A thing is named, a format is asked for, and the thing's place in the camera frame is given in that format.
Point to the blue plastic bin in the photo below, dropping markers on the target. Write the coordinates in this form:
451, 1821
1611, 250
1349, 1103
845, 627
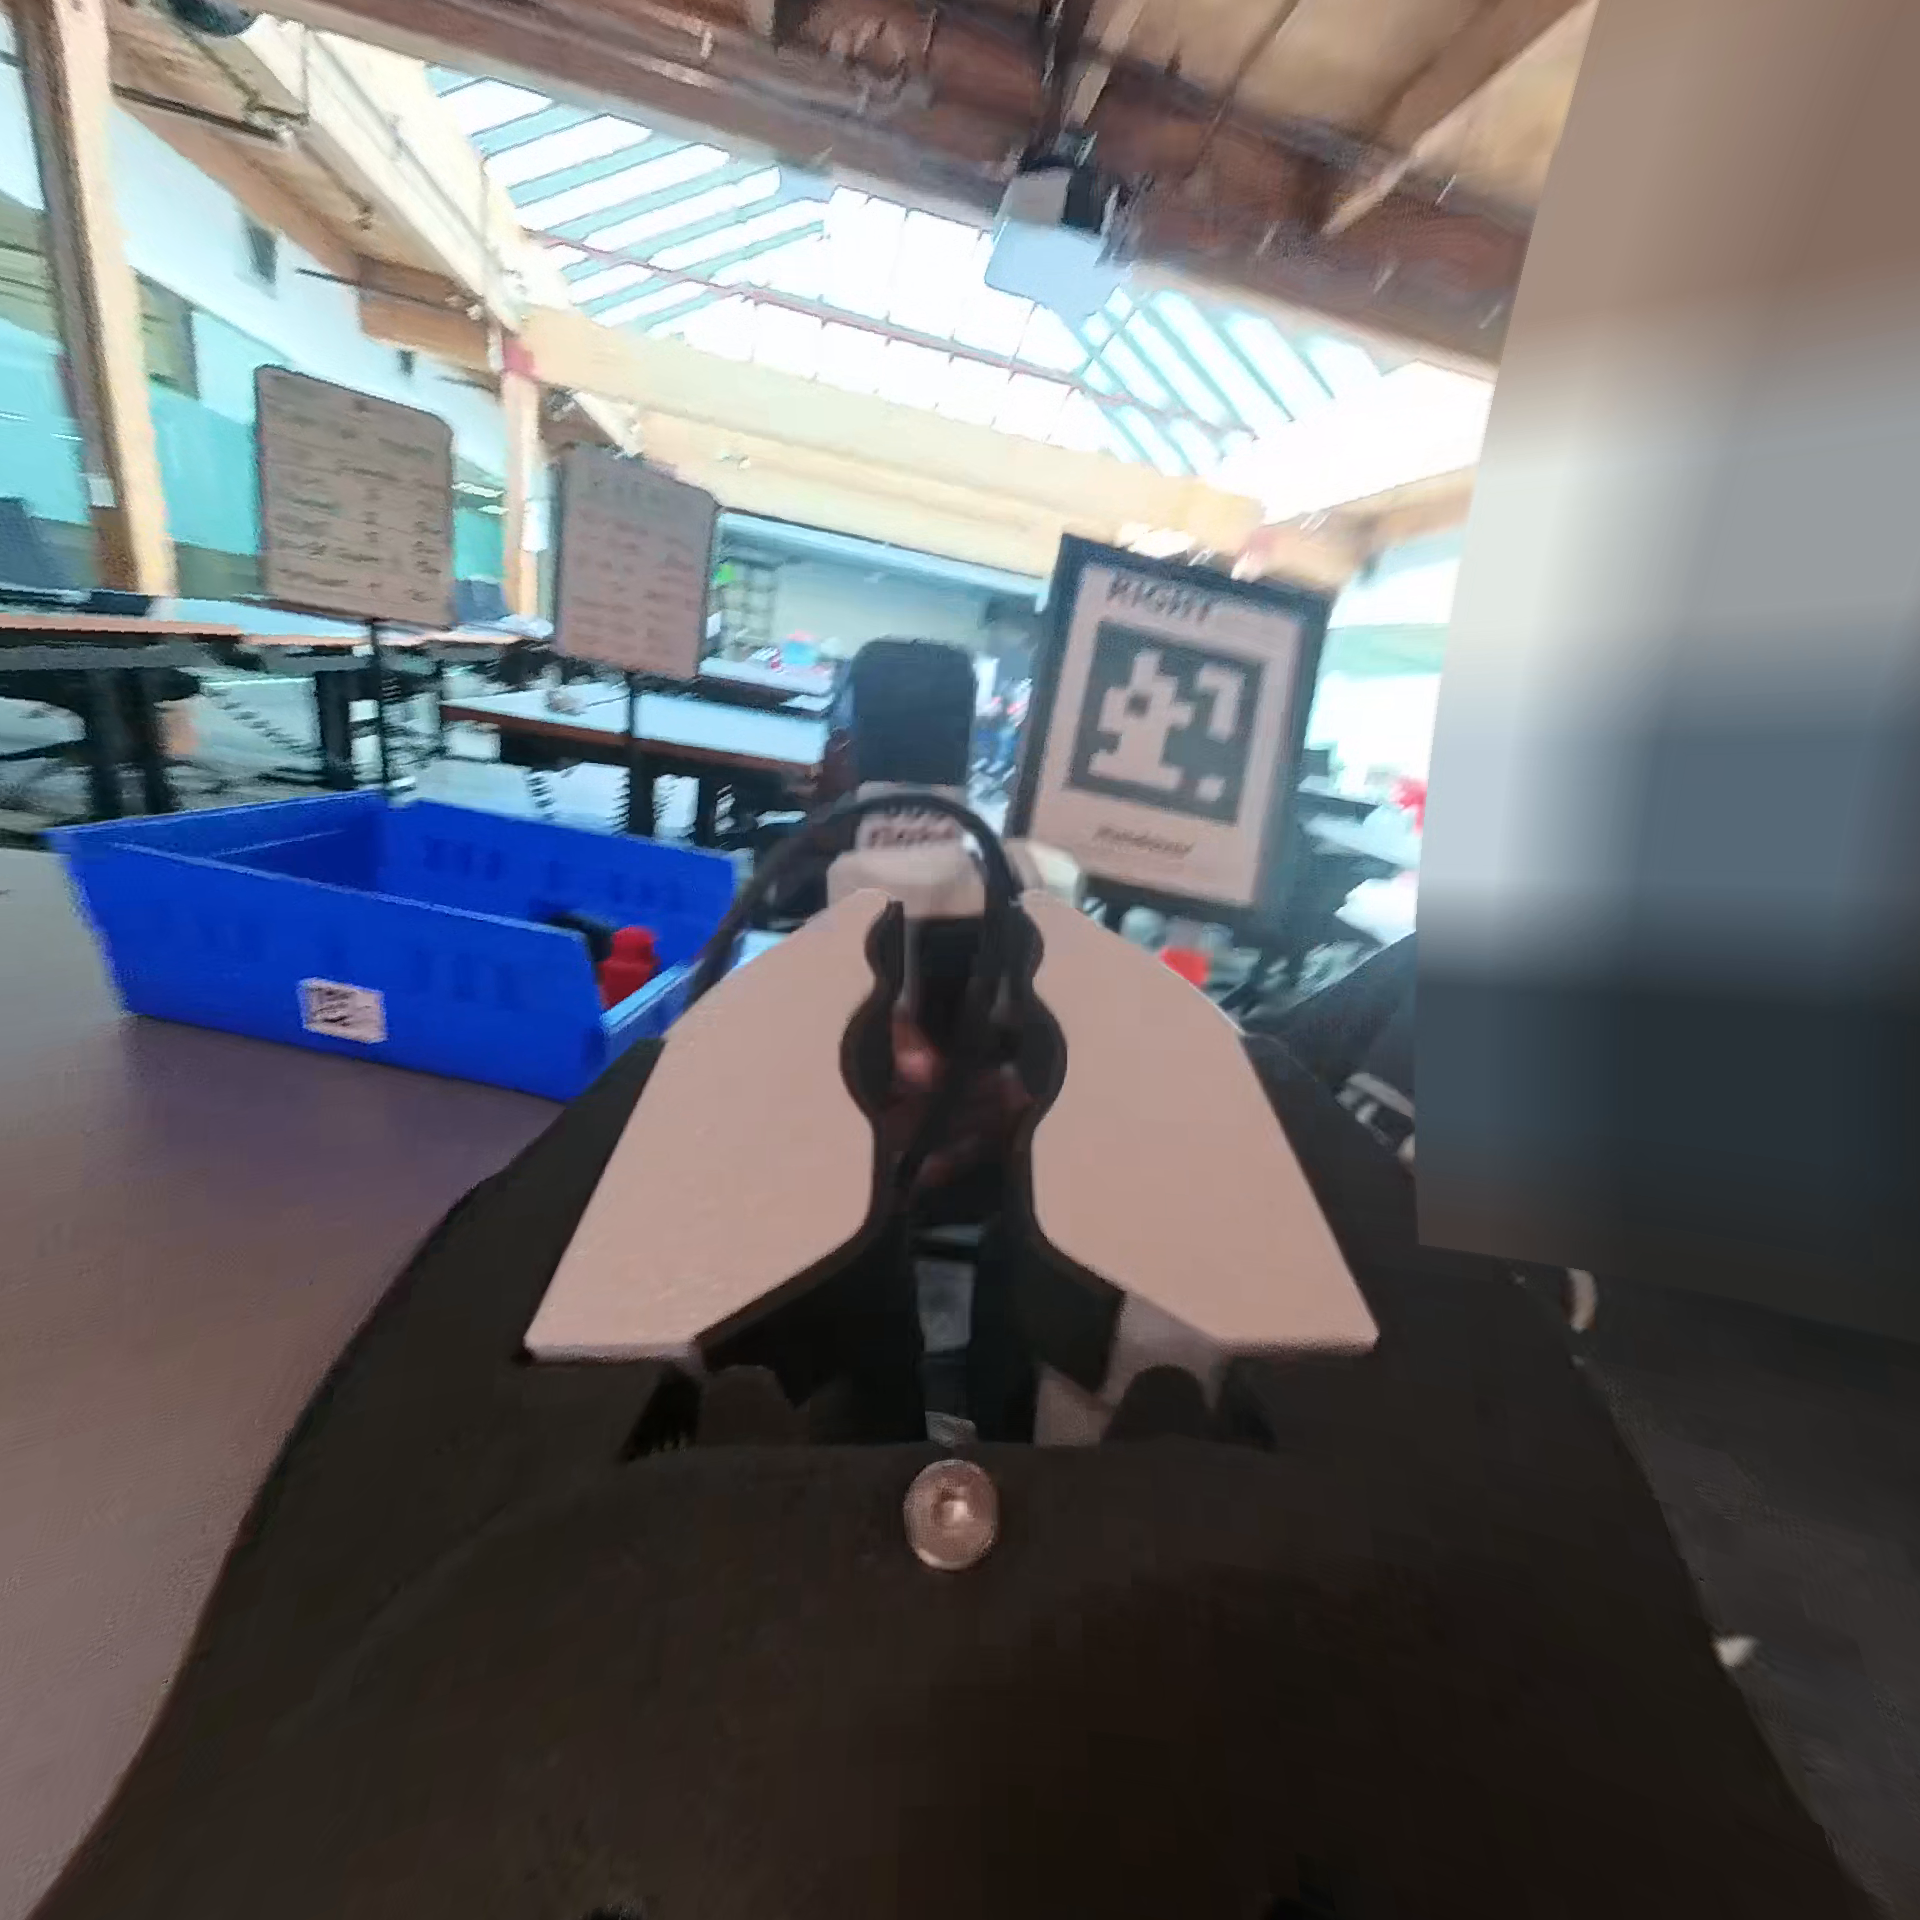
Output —
328, 931

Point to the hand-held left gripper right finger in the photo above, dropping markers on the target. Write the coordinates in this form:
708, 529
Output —
1195, 1186

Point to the wooden support post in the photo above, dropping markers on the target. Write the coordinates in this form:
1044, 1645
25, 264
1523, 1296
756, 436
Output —
98, 301

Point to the written whiteboard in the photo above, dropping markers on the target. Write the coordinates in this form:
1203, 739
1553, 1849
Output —
354, 498
635, 564

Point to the red foam block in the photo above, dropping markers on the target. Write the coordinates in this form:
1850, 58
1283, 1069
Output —
629, 965

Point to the long wooden office desk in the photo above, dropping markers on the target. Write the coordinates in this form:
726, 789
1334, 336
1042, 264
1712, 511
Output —
180, 645

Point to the person's right hand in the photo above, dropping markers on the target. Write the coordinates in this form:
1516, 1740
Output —
961, 1036

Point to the printed marker sign board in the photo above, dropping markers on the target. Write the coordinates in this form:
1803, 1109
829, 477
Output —
1176, 721

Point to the black rubber loop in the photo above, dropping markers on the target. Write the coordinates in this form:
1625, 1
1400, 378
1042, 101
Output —
734, 887

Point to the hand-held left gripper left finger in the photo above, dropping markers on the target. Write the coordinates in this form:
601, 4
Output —
719, 1186

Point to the white ceiling projector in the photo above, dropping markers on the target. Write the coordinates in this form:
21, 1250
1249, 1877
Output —
1052, 241

